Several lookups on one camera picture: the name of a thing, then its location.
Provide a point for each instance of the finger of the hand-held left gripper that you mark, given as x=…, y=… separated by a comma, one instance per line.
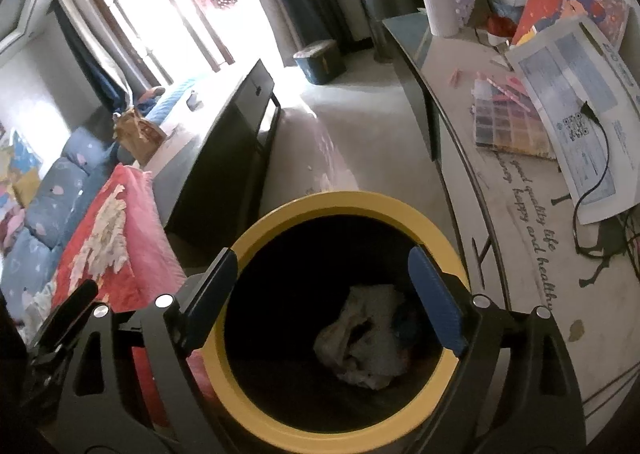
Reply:
x=67, y=316

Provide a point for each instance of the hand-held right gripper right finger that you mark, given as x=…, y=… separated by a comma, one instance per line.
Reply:
x=437, y=304

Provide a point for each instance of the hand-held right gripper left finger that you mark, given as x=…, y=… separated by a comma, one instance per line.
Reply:
x=210, y=304

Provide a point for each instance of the white plastic bag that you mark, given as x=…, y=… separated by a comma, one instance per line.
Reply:
x=370, y=334

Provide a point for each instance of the yellow rimmed black trash bin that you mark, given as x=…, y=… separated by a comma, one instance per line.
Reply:
x=350, y=204

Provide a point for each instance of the red floral blanket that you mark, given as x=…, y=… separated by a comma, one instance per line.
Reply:
x=125, y=254

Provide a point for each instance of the blue heart print sofa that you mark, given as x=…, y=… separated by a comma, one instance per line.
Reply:
x=55, y=194

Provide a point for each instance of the yellow pillow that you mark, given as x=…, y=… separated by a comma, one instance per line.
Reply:
x=27, y=189

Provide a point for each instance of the dark coffee table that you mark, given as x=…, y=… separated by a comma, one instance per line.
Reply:
x=220, y=159

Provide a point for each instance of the brown paper bag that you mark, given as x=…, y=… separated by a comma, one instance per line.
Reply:
x=137, y=131

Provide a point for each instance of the clear bead organiser box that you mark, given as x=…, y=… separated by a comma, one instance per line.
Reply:
x=510, y=126

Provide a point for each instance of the dark blue curtain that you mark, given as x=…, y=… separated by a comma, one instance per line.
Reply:
x=95, y=64

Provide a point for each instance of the large printed paper sheet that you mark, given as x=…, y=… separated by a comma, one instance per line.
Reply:
x=565, y=84

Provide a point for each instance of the blue storage bucket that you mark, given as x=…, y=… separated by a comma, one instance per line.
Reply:
x=320, y=61

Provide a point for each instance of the small red object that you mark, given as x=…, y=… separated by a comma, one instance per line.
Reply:
x=500, y=29

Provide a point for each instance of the balcony glass door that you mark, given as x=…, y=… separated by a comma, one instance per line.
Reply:
x=150, y=19

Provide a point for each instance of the white paper towel roll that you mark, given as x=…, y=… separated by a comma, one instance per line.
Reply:
x=439, y=9

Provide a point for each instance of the red picture book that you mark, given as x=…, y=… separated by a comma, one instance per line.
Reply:
x=570, y=9

